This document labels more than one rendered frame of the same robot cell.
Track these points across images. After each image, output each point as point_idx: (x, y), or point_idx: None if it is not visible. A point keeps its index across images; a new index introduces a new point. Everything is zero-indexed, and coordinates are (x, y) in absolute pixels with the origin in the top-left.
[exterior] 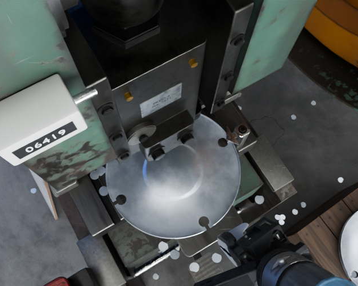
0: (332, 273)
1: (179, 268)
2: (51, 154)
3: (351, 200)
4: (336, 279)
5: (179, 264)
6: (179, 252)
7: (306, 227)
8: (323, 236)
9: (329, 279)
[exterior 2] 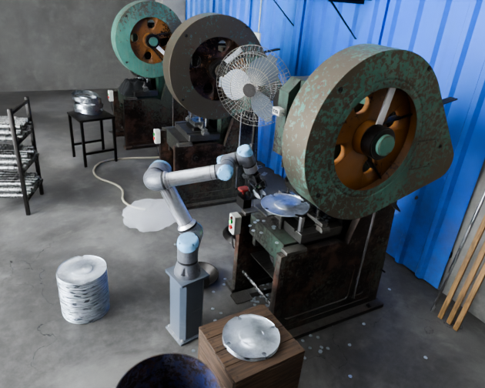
0: (240, 313)
1: (243, 306)
2: (277, 132)
3: (282, 329)
4: (252, 152)
5: (245, 306)
6: (252, 306)
7: (265, 307)
8: (261, 313)
9: (252, 152)
